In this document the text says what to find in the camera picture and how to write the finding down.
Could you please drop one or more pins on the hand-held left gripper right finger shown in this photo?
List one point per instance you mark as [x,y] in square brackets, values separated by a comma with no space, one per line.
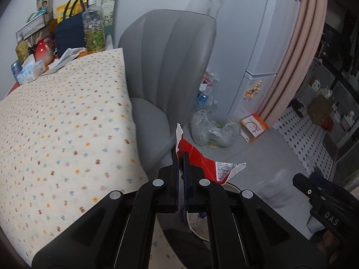
[185,171]

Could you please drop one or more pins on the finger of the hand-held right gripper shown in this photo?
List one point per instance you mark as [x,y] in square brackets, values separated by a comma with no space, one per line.
[322,180]
[301,183]

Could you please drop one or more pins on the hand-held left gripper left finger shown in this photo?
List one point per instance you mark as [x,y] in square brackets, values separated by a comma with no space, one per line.
[176,171]

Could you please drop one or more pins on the red torn wrapper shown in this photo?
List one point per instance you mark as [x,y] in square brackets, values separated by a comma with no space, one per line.
[202,162]

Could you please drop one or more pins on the person's right hand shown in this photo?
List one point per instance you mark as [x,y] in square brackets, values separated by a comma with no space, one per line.
[328,239]

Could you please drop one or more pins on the crumpled clear plastic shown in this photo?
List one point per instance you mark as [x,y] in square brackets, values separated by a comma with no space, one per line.
[273,190]

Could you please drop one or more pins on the clear plastic bag with greens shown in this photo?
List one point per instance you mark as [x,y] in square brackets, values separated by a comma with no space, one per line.
[213,131]

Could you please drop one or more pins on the brown cardboard box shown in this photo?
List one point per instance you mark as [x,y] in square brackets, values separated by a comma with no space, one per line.
[319,110]

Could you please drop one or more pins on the orange white box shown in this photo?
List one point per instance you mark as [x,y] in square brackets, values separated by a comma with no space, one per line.
[255,129]

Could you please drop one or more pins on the blue bottle pack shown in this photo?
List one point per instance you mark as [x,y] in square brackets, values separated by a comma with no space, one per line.
[202,98]

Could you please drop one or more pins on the heap of packaging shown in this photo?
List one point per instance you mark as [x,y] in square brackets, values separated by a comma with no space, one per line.
[210,80]

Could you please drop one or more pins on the golden dragon fridge magnet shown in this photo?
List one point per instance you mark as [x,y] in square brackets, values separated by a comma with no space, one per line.
[253,89]

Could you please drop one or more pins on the grey upholstered chair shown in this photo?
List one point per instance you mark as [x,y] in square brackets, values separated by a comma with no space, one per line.
[168,61]

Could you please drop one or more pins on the pink curtain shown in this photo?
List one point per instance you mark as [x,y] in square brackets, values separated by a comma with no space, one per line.
[294,61]

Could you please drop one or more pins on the dark storage shelf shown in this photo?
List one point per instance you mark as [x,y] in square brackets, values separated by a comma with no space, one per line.
[345,47]

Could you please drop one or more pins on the white fridge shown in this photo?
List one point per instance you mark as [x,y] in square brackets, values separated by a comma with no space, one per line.
[252,33]

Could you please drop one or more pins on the clear bottle with yellow contents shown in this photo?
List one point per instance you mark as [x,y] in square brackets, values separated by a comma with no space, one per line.
[94,33]

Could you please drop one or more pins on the navy lunch bag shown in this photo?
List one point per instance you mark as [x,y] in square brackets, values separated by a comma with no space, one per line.
[70,37]

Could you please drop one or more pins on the blue white tissue pack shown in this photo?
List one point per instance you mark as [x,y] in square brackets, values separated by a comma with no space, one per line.
[30,72]

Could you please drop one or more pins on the red white vase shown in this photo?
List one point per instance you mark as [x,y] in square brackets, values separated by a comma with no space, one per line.
[43,53]

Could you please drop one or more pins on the tall green box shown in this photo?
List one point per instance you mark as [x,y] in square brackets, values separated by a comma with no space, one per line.
[109,2]

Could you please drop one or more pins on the red table mat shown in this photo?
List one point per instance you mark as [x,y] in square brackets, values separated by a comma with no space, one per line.
[12,88]

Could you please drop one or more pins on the blue drink can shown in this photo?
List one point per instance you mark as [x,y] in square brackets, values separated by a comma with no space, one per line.
[15,68]

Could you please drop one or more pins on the yellow oil bottle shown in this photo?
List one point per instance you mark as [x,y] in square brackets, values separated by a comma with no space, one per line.
[22,51]

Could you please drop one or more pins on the yellow snack bag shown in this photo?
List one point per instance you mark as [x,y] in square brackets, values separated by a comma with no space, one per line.
[62,11]

